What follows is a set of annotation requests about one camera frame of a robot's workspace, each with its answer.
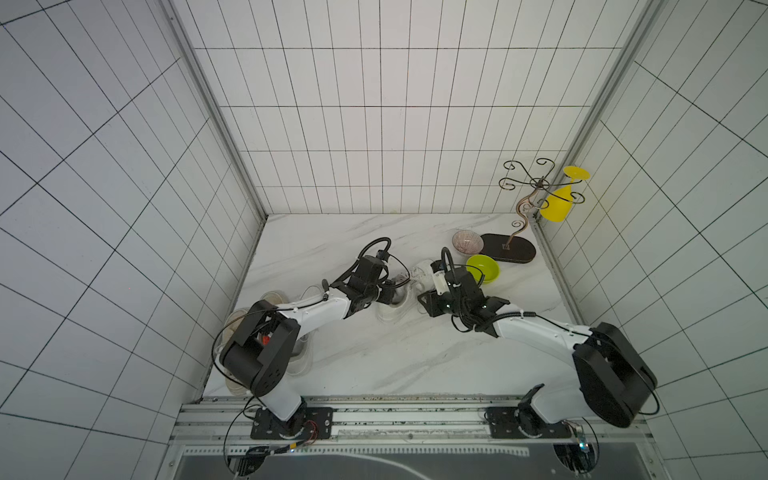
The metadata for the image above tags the white sneaker with laces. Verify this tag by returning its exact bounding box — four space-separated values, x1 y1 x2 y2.
375 259 434 324

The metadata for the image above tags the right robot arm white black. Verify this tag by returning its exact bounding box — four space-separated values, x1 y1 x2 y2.
418 248 658 438

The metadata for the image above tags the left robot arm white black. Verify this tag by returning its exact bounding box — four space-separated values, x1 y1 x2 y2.
212 237 410 424

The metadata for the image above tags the lime green plastic bowl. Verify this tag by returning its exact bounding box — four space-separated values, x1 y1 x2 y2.
466 254 501 285

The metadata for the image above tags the pink marbled bowl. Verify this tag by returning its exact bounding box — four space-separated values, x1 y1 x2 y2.
452 230 484 257

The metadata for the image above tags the black oval stand base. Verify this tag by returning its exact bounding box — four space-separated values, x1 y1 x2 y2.
480 233 537 264

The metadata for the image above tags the yellow plastic goblet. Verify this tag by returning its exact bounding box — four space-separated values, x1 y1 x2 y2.
539 166 591 223

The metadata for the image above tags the curly metal cup stand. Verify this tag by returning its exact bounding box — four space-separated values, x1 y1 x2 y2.
499 157 567 236

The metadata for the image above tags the beige shoe near wall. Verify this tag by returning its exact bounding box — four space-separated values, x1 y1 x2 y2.
260 290 291 307

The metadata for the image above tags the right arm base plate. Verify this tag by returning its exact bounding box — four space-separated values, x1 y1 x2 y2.
484 407 572 440

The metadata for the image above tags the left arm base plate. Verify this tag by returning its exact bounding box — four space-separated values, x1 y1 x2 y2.
250 406 335 441

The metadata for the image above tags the aluminium rail frame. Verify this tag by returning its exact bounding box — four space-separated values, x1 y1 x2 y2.
170 396 651 455

